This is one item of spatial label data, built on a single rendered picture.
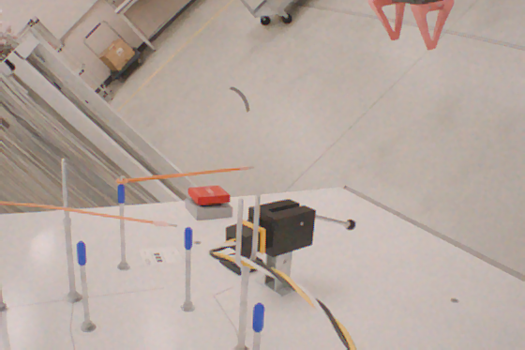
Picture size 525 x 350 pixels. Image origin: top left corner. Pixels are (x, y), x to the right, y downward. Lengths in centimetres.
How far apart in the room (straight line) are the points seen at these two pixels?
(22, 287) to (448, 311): 44
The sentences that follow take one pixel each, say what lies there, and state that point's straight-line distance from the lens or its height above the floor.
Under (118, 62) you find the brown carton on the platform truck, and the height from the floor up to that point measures 29.
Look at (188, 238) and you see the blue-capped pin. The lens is 44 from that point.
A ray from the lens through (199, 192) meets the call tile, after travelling 70.
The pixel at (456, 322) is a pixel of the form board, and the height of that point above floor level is 98.
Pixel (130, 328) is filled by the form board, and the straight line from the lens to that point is 45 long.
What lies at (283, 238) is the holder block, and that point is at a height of 113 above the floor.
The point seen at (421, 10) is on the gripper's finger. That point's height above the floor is 111.
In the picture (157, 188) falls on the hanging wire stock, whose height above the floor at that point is 100.
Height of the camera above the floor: 142
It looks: 28 degrees down
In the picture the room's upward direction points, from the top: 44 degrees counter-clockwise
